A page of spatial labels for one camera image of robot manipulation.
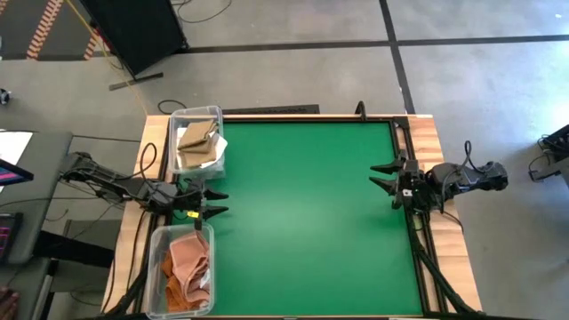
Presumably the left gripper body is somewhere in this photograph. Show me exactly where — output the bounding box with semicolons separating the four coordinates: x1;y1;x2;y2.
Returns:
171;178;212;223

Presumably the grey panel foot bar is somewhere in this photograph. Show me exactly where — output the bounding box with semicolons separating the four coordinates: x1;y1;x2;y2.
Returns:
108;71;164;92

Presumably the person's hand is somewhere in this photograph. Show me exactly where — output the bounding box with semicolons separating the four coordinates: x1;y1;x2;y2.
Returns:
0;286;22;320

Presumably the white towel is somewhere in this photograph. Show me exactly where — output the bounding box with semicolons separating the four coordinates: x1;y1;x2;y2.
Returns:
176;127;229;171

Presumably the black floor strip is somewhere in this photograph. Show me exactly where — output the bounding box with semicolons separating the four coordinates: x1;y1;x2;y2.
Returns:
220;103;322;116

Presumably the tablet screen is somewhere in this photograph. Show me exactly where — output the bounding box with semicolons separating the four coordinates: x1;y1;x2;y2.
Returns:
0;157;36;188

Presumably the black equipment with cables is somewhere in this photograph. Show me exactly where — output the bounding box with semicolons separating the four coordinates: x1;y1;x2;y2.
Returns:
526;123;569;184

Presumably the clear plastic bin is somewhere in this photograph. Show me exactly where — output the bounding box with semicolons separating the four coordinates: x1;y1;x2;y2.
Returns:
167;105;228;180
144;221;216;320

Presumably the green table mat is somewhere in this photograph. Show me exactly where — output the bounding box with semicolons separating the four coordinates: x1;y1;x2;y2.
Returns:
171;119;424;317

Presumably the pink towel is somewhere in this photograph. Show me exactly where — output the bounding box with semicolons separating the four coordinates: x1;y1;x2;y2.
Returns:
170;229;212;308

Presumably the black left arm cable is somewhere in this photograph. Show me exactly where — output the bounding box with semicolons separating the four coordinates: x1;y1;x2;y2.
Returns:
128;141;159;183

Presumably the black partition panel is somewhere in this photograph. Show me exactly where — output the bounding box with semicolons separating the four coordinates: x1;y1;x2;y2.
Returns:
79;0;188;76

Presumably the black frame strut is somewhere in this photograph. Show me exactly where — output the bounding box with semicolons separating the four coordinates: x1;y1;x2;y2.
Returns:
406;208;484;320
104;261;150;320

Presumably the yellow cable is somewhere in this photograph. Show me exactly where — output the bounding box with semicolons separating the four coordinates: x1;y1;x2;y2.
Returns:
65;0;148;117

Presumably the black floor cable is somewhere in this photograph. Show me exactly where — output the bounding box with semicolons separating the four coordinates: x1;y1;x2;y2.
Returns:
171;0;234;25
156;98;190;116

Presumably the black table border frame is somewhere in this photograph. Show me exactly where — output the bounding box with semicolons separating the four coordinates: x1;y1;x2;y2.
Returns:
159;115;430;319

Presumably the grey side desk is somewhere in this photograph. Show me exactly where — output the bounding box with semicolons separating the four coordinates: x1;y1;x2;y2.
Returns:
0;130;75;266
0;256;59;320

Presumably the backlit keyboard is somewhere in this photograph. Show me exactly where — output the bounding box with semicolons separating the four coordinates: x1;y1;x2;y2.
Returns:
0;212;24;267

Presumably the black stand base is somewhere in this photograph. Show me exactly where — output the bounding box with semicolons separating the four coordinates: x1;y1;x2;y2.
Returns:
35;229;116;268

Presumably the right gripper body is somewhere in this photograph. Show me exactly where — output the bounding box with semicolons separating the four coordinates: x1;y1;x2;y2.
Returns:
390;157;430;211

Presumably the white paper sheet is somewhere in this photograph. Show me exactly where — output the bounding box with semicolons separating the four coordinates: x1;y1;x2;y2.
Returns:
0;130;35;166

